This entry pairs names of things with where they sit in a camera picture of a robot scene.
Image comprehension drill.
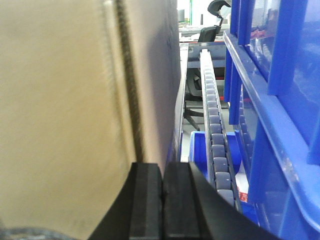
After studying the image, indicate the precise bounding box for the blue plastic bin below shelf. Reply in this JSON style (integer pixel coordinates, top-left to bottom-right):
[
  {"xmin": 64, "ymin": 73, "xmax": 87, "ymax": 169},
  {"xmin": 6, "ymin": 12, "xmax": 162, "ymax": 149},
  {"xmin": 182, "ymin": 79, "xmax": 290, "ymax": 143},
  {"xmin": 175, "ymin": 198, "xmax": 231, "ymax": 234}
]
[{"xmin": 188, "ymin": 131, "xmax": 259, "ymax": 225}]

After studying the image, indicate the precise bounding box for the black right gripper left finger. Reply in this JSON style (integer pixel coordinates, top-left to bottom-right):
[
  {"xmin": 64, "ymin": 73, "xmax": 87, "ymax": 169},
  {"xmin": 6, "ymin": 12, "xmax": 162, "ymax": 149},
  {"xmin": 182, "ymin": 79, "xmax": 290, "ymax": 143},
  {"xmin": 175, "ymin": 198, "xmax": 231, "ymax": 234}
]
[{"xmin": 89, "ymin": 162, "xmax": 162, "ymax": 240}]

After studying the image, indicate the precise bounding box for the grey roller track rail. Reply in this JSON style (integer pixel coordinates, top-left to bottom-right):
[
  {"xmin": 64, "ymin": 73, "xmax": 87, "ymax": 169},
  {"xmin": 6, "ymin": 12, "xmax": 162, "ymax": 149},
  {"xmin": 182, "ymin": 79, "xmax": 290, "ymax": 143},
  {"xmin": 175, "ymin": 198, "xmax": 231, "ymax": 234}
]
[{"xmin": 200, "ymin": 49, "xmax": 242, "ymax": 213}]

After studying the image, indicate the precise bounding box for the brown EcoFlow cardboard box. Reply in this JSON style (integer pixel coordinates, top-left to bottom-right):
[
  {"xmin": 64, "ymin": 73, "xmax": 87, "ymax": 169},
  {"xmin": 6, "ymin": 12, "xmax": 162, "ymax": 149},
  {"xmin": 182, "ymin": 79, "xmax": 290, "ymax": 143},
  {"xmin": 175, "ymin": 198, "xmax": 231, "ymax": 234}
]
[{"xmin": 0, "ymin": 0, "xmax": 180, "ymax": 240}]

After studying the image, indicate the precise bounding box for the metal shelf side rail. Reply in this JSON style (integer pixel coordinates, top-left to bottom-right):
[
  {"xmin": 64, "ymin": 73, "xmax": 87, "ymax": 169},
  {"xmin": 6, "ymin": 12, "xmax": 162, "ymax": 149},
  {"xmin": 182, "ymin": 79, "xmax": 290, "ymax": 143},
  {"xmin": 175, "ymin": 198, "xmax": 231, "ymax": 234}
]
[{"xmin": 167, "ymin": 42, "xmax": 189, "ymax": 162}]

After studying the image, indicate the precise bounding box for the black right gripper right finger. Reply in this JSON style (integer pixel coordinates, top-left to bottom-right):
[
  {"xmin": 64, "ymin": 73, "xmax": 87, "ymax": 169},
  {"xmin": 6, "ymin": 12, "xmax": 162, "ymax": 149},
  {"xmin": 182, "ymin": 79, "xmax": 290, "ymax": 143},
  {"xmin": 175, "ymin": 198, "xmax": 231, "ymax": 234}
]
[{"xmin": 163, "ymin": 162, "xmax": 276, "ymax": 240}]

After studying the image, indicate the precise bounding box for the large blue plastic crate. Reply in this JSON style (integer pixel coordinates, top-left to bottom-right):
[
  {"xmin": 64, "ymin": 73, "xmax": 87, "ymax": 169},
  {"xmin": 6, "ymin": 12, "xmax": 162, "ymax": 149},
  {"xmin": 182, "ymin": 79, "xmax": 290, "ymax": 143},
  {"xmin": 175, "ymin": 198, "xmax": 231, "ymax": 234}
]
[{"xmin": 223, "ymin": 0, "xmax": 320, "ymax": 240}]

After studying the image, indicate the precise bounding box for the black office chair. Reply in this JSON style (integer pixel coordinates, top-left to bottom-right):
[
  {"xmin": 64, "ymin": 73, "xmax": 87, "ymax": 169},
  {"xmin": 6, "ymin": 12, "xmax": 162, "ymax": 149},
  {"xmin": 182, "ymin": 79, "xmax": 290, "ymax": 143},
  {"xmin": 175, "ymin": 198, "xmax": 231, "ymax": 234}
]
[{"xmin": 184, "ymin": 0, "xmax": 232, "ymax": 131}]

